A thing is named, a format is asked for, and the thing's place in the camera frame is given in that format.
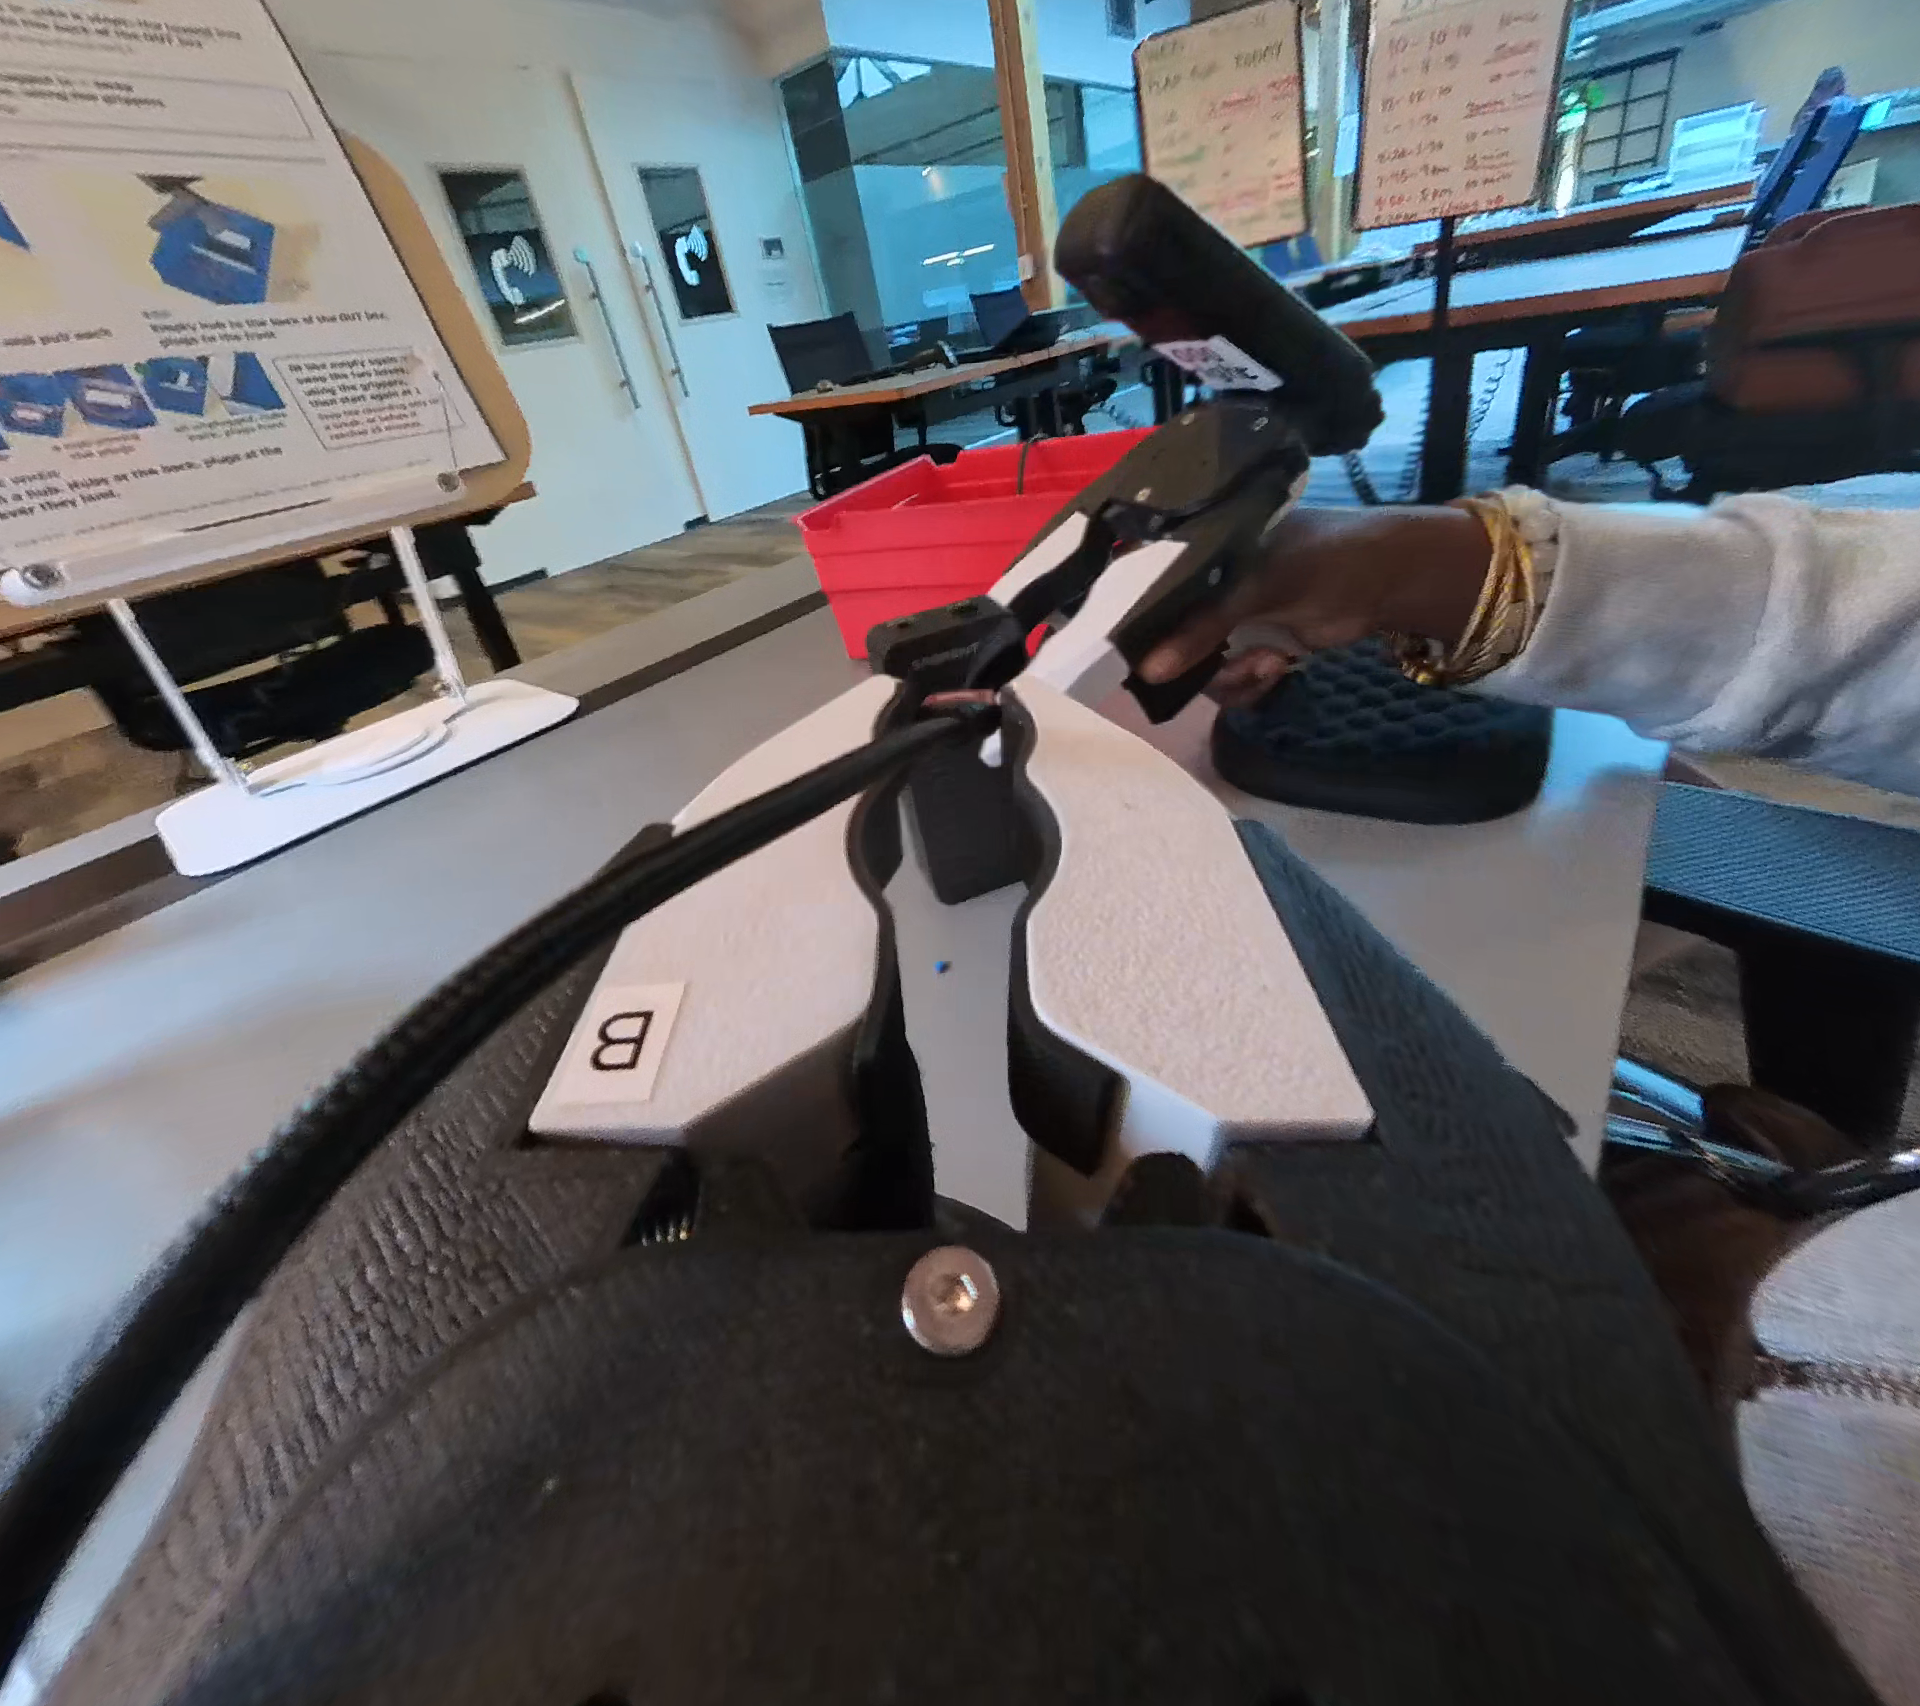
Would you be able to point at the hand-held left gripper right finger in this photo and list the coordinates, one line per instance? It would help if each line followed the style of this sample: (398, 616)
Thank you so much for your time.
(1185, 971)

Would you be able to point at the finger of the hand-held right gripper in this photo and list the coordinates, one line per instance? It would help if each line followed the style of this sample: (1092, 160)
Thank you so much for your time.
(1059, 558)
(1125, 618)

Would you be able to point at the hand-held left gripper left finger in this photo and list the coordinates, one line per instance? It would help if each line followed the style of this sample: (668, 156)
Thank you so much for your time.
(721, 957)

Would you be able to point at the red plastic bin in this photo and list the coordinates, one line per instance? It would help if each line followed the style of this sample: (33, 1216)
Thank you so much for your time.
(900, 550)

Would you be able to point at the black usb hub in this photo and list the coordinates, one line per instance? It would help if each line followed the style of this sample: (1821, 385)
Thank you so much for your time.
(961, 836)

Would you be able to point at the person's right forearm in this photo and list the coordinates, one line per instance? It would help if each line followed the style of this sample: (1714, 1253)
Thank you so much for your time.
(1725, 627)

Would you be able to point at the person's right hand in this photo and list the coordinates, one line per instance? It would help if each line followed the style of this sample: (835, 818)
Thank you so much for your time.
(1334, 589)

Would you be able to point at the handwritten whiteboard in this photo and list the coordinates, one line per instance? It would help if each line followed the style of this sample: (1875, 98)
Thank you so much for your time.
(1215, 130)
(1462, 71)

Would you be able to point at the black honeycomb wrist rest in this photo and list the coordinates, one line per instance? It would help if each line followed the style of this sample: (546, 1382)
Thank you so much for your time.
(1380, 747)

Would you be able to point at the long wooden edged desk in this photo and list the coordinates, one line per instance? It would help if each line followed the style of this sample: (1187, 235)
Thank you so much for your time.
(1501, 289)

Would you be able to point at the wooden pillar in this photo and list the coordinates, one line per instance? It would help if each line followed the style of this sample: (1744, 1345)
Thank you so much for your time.
(1016, 87)

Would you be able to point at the black office chair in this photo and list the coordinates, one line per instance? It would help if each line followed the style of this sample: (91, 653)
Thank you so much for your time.
(819, 349)

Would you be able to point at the white board stand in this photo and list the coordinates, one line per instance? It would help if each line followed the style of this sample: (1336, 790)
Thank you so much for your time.
(450, 724)

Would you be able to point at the phone icon door window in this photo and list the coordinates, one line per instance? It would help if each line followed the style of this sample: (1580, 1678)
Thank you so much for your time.
(686, 244)
(511, 259)

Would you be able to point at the grey office chair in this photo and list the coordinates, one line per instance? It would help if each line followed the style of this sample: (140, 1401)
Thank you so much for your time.
(1784, 867)

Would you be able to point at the brown leather chair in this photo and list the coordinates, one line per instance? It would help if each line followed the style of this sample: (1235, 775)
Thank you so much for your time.
(1830, 310)

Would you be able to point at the instruction board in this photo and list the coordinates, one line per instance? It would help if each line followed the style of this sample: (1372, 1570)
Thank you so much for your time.
(180, 236)

